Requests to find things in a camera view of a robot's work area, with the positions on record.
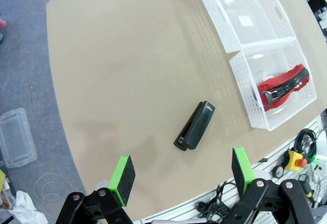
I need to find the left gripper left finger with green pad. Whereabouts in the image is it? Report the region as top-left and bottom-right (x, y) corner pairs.
(55, 155), (136, 224)

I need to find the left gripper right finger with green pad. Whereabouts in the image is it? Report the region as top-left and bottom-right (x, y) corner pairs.
(222, 146), (316, 224)

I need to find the red zipper pouch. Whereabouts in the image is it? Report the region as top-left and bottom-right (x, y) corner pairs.
(256, 64), (311, 112)

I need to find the white slotted base panel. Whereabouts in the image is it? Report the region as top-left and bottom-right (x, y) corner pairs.
(132, 115), (327, 224)

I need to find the small black tape roll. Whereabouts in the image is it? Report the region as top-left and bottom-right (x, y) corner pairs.
(275, 165), (287, 179)

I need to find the yellow emergency stop button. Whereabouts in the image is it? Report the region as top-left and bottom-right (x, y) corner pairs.
(284, 150), (308, 171)

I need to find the black stapler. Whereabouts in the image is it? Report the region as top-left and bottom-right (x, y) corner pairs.
(173, 101), (216, 152)

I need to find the white crumpled cloth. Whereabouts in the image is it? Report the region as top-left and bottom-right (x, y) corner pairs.
(7, 190), (49, 224)

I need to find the white perforated plastic basket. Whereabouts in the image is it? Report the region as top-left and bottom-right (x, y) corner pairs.
(200, 0), (297, 54)
(228, 38), (317, 132)

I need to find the clear plastic storage box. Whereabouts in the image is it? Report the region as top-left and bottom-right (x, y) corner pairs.
(0, 108), (38, 169)

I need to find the black tangled cable bundle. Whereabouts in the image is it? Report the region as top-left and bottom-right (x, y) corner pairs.
(196, 182), (240, 221)

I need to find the black coiled cable bundle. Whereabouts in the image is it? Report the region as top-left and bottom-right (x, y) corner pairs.
(293, 128), (319, 162)

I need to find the beige looped cord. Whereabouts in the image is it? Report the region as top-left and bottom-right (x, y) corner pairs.
(33, 173), (79, 215)

